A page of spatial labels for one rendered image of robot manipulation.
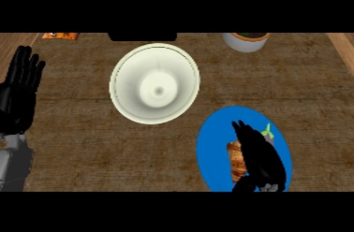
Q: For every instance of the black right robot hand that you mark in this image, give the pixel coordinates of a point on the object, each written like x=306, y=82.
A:
x=260, y=154

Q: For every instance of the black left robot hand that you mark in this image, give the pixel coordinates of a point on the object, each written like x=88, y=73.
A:
x=18, y=86

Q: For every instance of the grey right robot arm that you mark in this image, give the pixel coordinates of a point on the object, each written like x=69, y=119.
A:
x=270, y=188

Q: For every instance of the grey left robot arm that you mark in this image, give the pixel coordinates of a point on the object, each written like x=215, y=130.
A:
x=11, y=161

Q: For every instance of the golden brown croissant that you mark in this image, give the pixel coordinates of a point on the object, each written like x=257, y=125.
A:
x=236, y=162

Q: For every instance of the blue plate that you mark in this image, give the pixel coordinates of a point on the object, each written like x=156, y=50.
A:
x=212, y=148

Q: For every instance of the cream white bowl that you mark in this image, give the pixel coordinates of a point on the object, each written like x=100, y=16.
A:
x=155, y=83

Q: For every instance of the purple eggplant with green stem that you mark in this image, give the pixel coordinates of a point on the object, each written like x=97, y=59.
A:
x=267, y=134

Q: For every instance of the brown woven placemat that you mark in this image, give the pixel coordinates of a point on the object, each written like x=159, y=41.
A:
x=184, y=148

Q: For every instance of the orange snack packet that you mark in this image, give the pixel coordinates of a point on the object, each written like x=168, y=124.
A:
x=60, y=35

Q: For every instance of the black appliance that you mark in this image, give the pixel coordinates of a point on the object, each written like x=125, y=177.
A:
x=143, y=36

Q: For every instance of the white pot with plant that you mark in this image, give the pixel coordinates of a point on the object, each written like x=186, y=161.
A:
x=245, y=40

